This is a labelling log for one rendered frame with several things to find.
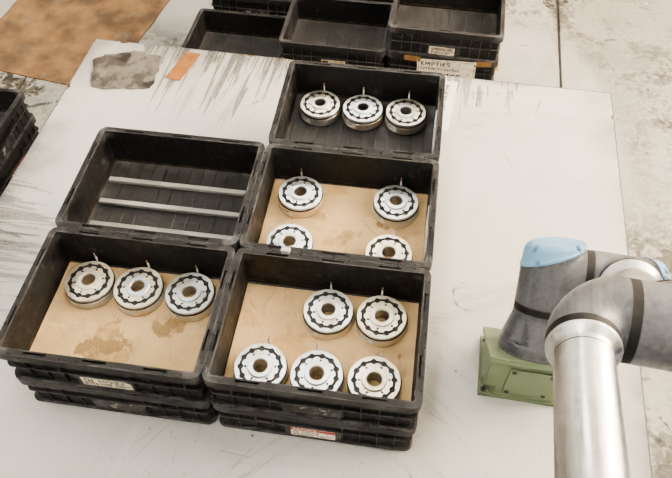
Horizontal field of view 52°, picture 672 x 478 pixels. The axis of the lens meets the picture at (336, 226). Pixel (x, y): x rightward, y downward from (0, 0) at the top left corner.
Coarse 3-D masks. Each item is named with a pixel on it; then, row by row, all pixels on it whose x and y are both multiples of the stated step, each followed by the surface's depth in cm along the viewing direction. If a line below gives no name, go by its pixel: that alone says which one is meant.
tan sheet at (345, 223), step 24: (336, 192) 164; (360, 192) 164; (288, 216) 160; (312, 216) 159; (336, 216) 159; (360, 216) 159; (264, 240) 155; (336, 240) 155; (360, 240) 155; (408, 240) 155
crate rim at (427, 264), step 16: (272, 144) 160; (384, 160) 157; (400, 160) 156; (416, 160) 156; (432, 160) 156; (432, 176) 153; (256, 192) 151; (432, 192) 151; (432, 208) 148; (432, 224) 145; (240, 240) 143; (432, 240) 143; (336, 256) 140; (352, 256) 140; (368, 256) 140; (432, 256) 140
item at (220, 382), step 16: (240, 256) 141; (272, 256) 141; (288, 256) 140; (304, 256) 140; (320, 256) 140; (400, 272) 138; (416, 272) 138; (224, 304) 134; (224, 320) 132; (208, 352) 127; (208, 368) 126; (208, 384) 125; (224, 384) 124; (240, 384) 124; (272, 384) 124; (416, 384) 123; (320, 400) 123; (336, 400) 122; (352, 400) 122; (368, 400) 122; (384, 400) 122; (400, 400) 122; (416, 400) 122
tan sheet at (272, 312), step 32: (256, 288) 148; (288, 288) 148; (256, 320) 143; (288, 320) 143; (384, 320) 143; (416, 320) 143; (288, 352) 138; (352, 352) 138; (384, 352) 138; (288, 384) 134
